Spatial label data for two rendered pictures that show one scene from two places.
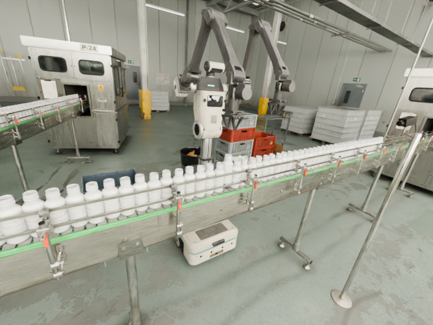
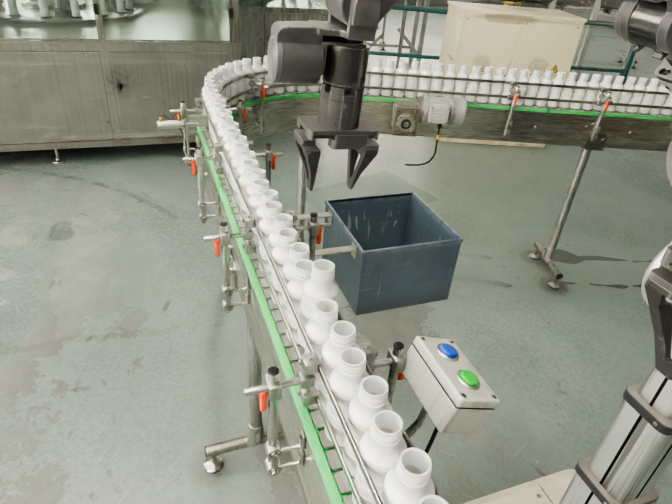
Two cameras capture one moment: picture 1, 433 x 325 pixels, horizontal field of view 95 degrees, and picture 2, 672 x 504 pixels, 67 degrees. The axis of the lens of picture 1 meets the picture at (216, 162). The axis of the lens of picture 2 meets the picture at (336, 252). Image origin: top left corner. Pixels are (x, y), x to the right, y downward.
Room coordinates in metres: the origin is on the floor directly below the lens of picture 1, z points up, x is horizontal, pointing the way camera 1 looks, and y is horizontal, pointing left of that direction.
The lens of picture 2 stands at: (1.18, -0.73, 1.66)
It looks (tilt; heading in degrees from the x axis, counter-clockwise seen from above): 32 degrees down; 102
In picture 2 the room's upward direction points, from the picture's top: 5 degrees clockwise
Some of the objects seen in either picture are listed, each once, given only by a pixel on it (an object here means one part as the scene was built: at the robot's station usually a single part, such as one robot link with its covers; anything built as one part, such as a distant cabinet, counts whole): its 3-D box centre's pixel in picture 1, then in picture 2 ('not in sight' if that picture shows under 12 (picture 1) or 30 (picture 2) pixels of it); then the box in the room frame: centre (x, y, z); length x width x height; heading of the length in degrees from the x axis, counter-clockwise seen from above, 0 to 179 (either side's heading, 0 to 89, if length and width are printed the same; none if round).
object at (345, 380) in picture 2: (250, 170); (348, 396); (1.11, -0.21, 1.08); 0.06 x 0.06 x 0.17
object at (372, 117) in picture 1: (356, 124); not in sight; (7.79, -5.19, 0.59); 1.25 x 1.03 x 1.17; 126
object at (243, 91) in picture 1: (240, 86); (319, 35); (1.00, -0.08, 1.55); 0.12 x 0.09 x 0.12; 33
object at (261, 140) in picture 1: (258, 139); not in sight; (4.01, -0.82, 0.55); 0.61 x 0.41 x 0.22; 127
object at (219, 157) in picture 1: (232, 155); not in sight; (3.53, -0.30, 0.33); 0.61 x 0.41 x 0.22; 131
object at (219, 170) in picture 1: (218, 177); (303, 302); (0.98, -0.02, 1.08); 0.06 x 0.06 x 0.17
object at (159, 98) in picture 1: (153, 100); not in sight; (10.27, 3.40, 0.50); 1.24 x 1.03 x 1.00; 127
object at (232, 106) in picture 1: (232, 106); (339, 109); (1.02, -0.06, 1.46); 0.10 x 0.07 x 0.07; 34
